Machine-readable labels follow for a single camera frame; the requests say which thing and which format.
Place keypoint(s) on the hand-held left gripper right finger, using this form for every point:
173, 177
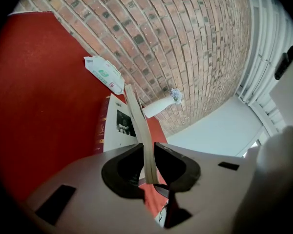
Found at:
210, 179

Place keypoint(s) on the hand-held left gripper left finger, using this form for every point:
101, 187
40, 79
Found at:
92, 199

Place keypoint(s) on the dark red gold-crest book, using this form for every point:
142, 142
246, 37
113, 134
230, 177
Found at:
100, 135

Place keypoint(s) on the white green photo-cover book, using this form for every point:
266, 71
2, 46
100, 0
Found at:
141, 125

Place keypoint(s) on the white vase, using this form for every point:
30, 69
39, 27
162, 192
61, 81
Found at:
156, 110

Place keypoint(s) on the pale blue flowers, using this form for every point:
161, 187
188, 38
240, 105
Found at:
176, 95

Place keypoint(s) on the black-framed white panel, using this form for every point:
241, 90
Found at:
286, 101

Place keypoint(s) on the red tablecloth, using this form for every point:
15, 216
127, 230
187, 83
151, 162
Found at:
39, 94

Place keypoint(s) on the white wet wipes packet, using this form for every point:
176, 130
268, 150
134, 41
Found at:
103, 73

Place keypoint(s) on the window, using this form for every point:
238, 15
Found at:
261, 57

